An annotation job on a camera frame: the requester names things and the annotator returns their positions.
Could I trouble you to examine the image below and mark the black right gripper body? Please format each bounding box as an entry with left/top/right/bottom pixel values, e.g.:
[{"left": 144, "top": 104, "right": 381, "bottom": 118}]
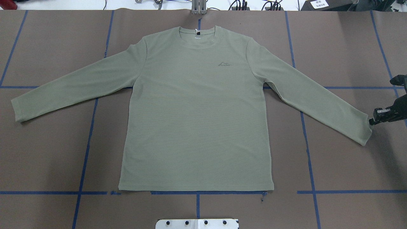
[{"left": 373, "top": 74, "right": 407, "bottom": 124}]

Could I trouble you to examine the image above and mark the olive green long-sleeve shirt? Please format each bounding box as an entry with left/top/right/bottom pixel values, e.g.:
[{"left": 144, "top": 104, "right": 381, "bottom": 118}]
[{"left": 11, "top": 26, "right": 373, "bottom": 191}]

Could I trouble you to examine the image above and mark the black box with white label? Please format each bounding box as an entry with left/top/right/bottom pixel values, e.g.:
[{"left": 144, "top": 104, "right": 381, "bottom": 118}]
[{"left": 300, "top": 0, "right": 354, "bottom": 11}]

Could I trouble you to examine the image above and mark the red cylinder bottle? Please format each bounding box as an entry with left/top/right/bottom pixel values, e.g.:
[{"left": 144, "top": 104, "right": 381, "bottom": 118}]
[{"left": 0, "top": 0, "right": 18, "bottom": 10}]

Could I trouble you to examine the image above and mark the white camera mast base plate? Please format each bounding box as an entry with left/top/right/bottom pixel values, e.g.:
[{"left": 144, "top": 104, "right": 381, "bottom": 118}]
[{"left": 155, "top": 219, "right": 239, "bottom": 229}]

